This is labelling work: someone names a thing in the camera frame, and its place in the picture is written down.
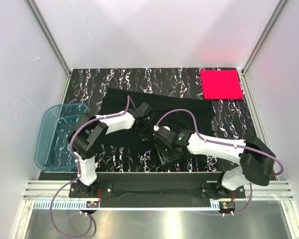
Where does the black t shirt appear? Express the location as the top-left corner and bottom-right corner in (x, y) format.
(99, 88), (215, 151)

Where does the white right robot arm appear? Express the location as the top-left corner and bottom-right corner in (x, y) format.
(152, 126), (275, 199)

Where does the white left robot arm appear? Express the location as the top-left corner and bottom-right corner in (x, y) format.
(68, 102), (154, 197)

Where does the folded red t shirt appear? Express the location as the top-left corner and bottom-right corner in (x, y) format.
(200, 70), (243, 100)

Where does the blue transparent plastic bin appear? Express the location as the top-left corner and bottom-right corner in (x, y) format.
(34, 103), (90, 172)

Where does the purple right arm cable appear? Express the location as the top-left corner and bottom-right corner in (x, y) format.
(154, 108), (286, 215)

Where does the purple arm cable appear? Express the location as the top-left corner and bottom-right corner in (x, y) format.
(154, 108), (286, 215)
(48, 96), (138, 237)

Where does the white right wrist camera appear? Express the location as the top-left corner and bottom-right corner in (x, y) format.
(153, 125), (170, 133)

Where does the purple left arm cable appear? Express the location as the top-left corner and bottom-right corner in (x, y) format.
(48, 96), (138, 237)

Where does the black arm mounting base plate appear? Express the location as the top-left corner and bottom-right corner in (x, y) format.
(69, 172), (245, 199)

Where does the aluminium frame rail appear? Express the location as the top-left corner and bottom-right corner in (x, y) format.
(23, 181), (293, 201)

